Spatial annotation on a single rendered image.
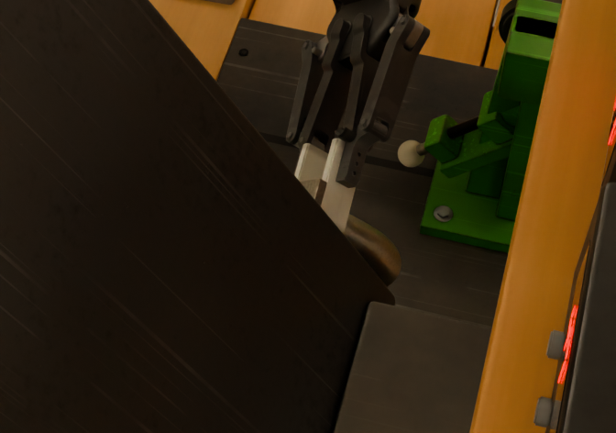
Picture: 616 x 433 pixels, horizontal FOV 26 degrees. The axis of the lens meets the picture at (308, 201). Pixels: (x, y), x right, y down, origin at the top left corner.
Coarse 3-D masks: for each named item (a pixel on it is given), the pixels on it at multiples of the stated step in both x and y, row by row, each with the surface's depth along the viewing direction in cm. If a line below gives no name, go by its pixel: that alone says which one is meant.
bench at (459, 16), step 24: (264, 0) 157; (288, 0) 157; (312, 0) 157; (432, 0) 157; (456, 0) 157; (480, 0) 157; (504, 0) 157; (288, 24) 155; (312, 24) 155; (432, 24) 155; (456, 24) 155; (480, 24) 155; (432, 48) 153; (456, 48) 153; (480, 48) 153
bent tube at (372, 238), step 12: (312, 180) 102; (312, 192) 101; (348, 216) 105; (348, 228) 104; (360, 228) 105; (372, 228) 106; (360, 240) 105; (372, 240) 106; (384, 240) 107; (360, 252) 106; (372, 252) 106; (384, 252) 107; (396, 252) 109; (372, 264) 107; (384, 264) 108; (396, 264) 109; (384, 276) 110; (396, 276) 111
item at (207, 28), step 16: (160, 0) 155; (176, 0) 155; (192, 0) 155; (240, 0) 155; (176, 16) 153; (192, 16) 153; (208, 16) 153; (224, 16) 153; (240, 16) 153; (176, 32) 152; (192, 32) 152; (208, 32) 152; (224, 32) 152; (192, 48) 151; (208, 48) 151; (224, 48) 151; (208, 64) 149
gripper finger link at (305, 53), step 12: (312, 48) 112; (312, 60) 111; (312, 72) 111; (300, 84) 111; (312, 84) 111; (300, 96) 110; (312, 96) 110; (300, 108) 110; (300, 120) 109; (288, 132) 109; (300, 132) 109
